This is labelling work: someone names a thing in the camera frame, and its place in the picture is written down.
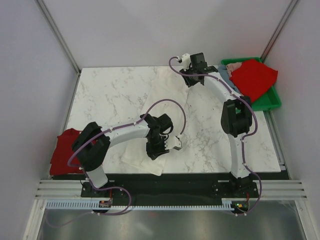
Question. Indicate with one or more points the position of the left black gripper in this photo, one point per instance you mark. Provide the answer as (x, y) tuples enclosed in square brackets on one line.
[(153, 153)]

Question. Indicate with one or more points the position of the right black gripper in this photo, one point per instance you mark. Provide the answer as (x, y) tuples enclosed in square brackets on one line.
[(188, 82)]

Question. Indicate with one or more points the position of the white t shirt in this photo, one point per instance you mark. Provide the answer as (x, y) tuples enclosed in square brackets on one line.
[(170, 92)]

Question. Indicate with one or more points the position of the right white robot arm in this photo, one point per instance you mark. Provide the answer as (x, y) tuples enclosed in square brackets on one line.
[(236, 118)]

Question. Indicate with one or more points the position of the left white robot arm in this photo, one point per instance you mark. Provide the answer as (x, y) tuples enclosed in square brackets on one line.
[(91, 146)]

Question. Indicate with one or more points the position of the light blue t shirt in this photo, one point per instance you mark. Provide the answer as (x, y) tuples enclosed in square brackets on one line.
[(222, 69)]

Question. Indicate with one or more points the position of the pink t shirt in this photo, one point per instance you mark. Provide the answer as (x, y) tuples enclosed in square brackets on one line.
[(232, 67)]

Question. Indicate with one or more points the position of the red t shirt in bin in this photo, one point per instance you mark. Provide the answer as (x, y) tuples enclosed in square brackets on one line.
[(253, 78)]

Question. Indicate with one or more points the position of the green plastic bin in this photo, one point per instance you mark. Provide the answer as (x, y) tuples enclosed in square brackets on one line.
[(270, 100)]

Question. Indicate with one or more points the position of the folded red t shirt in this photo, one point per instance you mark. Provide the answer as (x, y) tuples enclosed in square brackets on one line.
[(62, 153)]

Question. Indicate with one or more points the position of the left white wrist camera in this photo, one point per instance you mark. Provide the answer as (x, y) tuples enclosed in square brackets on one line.
[(173, 143)]

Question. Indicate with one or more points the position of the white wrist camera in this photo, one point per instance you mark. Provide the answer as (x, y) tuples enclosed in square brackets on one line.
[(173, 143), (185, 60)]

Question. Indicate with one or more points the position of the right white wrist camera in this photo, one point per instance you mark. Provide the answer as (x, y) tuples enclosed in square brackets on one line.
[(185, 60)]

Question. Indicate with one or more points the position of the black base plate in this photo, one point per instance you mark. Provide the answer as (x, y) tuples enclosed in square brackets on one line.
[(213, 184)]

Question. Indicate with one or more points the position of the white slotted cable duct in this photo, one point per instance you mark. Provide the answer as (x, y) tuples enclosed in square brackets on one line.
[(90, 204)]

